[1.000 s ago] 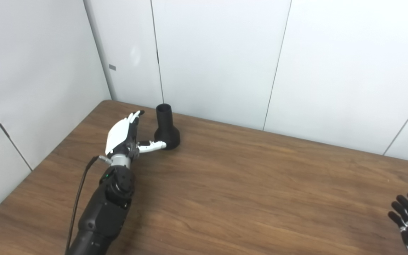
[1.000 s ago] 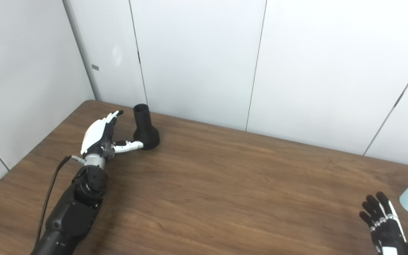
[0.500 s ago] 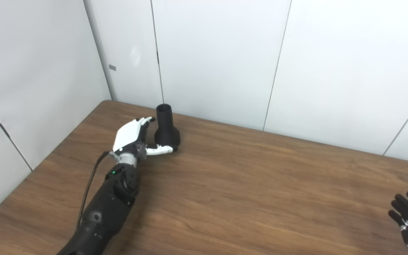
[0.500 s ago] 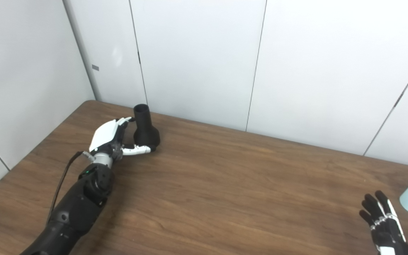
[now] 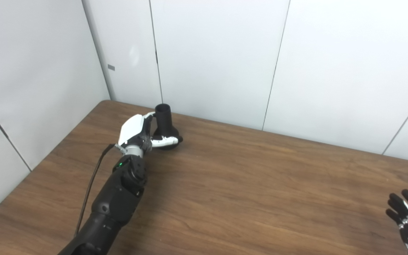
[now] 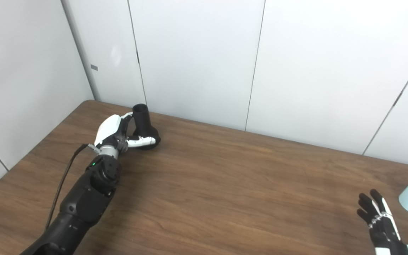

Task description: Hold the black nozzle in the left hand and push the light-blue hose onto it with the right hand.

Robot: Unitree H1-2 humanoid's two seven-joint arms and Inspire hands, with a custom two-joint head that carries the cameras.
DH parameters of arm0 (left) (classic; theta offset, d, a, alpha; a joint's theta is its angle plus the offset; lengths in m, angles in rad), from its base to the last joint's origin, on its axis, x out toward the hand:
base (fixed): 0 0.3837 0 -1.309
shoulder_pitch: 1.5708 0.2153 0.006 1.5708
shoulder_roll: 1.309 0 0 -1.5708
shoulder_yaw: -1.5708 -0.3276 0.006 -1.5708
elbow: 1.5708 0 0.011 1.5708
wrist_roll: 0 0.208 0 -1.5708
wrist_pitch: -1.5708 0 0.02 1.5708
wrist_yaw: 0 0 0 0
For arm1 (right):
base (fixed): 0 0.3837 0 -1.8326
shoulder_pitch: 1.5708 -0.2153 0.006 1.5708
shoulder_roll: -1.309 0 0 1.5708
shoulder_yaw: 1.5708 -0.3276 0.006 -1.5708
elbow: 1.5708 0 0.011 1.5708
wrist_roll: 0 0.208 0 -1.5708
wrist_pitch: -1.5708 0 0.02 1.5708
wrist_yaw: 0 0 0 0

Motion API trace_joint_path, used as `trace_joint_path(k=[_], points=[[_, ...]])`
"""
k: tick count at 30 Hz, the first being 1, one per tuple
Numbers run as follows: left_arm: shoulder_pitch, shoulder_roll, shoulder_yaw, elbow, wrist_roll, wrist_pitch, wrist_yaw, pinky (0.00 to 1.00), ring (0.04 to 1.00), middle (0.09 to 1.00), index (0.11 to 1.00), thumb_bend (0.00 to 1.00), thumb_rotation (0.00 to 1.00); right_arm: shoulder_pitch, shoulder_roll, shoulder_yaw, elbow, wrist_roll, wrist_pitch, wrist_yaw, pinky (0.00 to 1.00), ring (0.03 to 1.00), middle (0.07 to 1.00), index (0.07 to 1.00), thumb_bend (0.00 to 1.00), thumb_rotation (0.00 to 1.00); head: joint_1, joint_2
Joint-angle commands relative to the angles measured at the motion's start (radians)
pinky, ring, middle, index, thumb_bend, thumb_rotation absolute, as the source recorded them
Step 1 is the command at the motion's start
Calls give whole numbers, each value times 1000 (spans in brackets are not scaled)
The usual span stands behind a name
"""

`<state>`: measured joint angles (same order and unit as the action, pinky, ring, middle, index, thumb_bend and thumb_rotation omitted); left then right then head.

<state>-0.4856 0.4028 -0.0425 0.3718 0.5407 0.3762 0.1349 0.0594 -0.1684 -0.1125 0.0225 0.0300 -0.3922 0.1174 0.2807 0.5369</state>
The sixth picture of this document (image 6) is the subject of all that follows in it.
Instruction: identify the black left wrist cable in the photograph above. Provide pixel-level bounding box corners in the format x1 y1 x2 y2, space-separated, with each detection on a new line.
45 143 100 231

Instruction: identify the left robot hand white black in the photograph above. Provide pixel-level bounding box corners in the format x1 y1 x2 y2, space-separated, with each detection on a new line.
94 112 157 152

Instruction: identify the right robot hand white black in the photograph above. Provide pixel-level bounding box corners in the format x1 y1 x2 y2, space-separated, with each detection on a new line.
357 189 408 255

